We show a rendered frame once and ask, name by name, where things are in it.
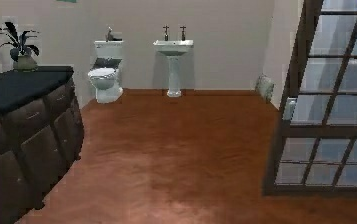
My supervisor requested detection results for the white toilet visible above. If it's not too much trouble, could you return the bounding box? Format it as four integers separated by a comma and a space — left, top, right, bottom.
87, 39, 125, 104

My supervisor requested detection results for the pale grey bin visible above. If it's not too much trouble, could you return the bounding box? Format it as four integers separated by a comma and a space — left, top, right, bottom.
255, 74, 276, 102

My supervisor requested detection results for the grey spray bottle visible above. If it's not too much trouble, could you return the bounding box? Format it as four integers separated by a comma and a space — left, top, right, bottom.
105, 26, 115, 42

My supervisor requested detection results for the dark framed glass door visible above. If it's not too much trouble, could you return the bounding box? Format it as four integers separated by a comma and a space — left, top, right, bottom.
262, 0, 357, 197

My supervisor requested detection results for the dark brown cabinet black top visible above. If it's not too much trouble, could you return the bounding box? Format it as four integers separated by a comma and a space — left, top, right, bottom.
0, 65, 85, 224

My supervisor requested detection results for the dark house plant in pot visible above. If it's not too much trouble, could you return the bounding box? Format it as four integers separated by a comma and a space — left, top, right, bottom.
0, 21, 41, 72

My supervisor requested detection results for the white pedestal sink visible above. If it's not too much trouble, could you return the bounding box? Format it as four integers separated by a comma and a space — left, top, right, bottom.
152, 25, 195, 98

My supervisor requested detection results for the pale grey door handle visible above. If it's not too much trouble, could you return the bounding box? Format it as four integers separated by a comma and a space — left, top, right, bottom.
282, 96, 297, 121

